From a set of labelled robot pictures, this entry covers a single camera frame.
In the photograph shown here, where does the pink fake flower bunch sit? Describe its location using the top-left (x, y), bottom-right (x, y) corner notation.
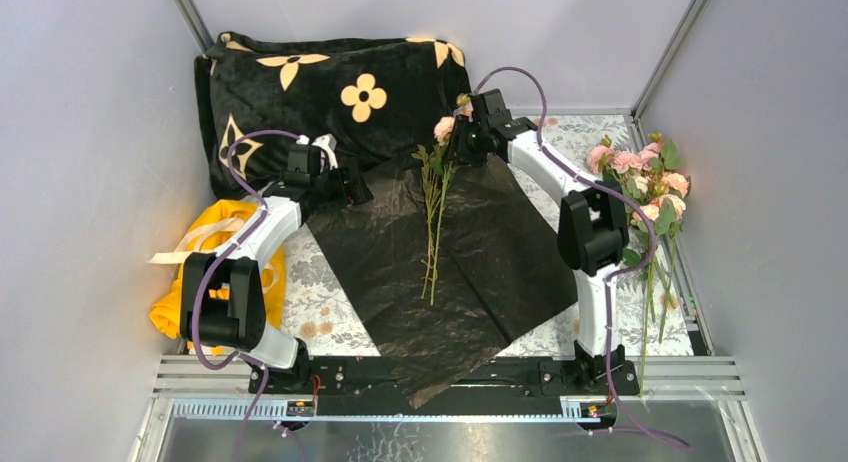
top-left (586, 132), bottom-right (691, 356)

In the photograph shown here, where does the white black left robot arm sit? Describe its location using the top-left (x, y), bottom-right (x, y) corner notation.
top-left (179, 144), bottom-right (373, 393)

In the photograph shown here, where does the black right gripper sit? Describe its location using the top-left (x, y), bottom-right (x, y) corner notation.
top-left (440, 115), bottom-right (488, 170)

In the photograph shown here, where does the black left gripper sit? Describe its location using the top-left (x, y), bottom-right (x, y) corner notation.
top-left (309, 157), bottom-right (372, 215)

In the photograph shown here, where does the black wrapping paper sheet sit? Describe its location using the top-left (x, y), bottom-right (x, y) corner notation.
top-left (308, 156), bottom-right (578, 408)

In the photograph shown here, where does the pink fake rose stem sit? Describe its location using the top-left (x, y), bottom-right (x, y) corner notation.
top-left (433, 94), bottom-right (474, 146)

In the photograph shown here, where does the black blanket with beige flowers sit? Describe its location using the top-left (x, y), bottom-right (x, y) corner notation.
top-left (193, 32), bottom-right (470, 199)

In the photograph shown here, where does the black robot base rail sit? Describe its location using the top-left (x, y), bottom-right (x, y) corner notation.
top-left (248, 356), bottom-right (640, 416)

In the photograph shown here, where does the yellow cloth bag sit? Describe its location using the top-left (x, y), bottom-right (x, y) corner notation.
top-left (148, 199), bottom-right (287, 341)

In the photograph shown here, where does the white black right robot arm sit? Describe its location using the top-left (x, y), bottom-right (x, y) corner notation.
top-left (447, 89), bottom-right (629, 397)

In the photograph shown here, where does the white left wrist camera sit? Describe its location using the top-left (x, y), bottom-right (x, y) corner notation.
top-left (295, 134), bottom-right (339, 172)

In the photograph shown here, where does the green leafy fake sprig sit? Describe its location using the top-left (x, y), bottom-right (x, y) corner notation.
top-left (412, 142), bottom-right (456, 305)

